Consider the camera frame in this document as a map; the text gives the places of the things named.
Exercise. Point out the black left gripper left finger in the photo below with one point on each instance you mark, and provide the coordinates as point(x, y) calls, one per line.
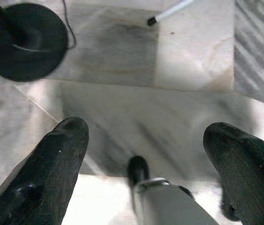
point(45, 173)

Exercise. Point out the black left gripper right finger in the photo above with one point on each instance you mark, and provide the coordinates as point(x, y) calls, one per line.
point(251, 173)

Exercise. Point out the black round floor stand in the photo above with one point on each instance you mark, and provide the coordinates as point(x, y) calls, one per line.
point(24, 58)

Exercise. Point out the white leg with black tip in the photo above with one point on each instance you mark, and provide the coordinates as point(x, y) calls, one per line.
point(167, 14)

